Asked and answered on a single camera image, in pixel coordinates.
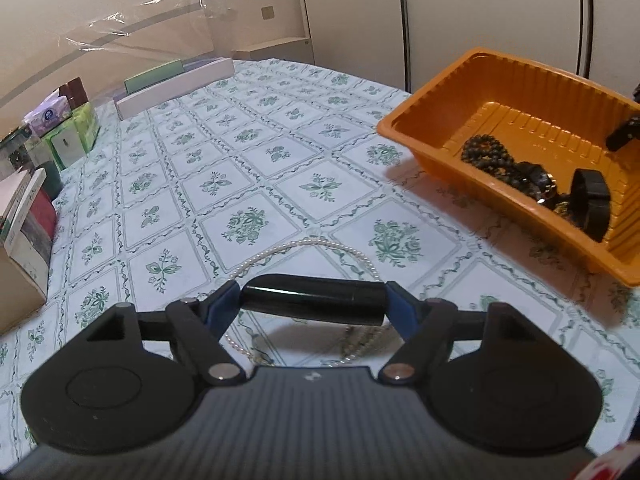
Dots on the dark brown box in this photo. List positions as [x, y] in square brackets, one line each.
[75, 93]

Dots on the dark green lantern jar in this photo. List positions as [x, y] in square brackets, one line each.
[23, 149]

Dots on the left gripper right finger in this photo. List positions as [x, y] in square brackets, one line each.
[403, 310]

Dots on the white grey sliding wardrobe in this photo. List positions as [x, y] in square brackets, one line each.
[404, 43]

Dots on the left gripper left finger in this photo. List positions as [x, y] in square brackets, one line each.
[220, 308]

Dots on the cardboard box with books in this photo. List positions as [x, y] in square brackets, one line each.
[28, 221]

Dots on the black strap watch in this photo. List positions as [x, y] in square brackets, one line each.
[588, 204]

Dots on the clear plastic wrap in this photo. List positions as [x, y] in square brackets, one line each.
[158, 30]

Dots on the black cylinder tube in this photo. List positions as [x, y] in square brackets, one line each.
[317, 299]

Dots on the wall socket plate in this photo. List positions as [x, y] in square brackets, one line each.
[267, 12]

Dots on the beige wooden headboard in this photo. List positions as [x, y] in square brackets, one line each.
[105, 52]

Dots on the orange plastic tray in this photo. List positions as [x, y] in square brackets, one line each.
[540, 114]

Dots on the purple tissue pack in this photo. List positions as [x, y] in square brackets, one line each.
[47, 115]

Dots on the green tissue pack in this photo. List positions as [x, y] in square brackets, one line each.
[73, 139]

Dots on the floral green white bedsheet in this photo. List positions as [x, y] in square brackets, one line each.
[280, 169]

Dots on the green long box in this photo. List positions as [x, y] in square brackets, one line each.
[153, 76]

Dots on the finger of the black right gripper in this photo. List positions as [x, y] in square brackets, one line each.
[623, 134]

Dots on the long white flat box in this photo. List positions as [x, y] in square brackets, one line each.
[196, 76]

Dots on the metal band wristwatch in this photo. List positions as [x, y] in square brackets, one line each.
[536, 183]

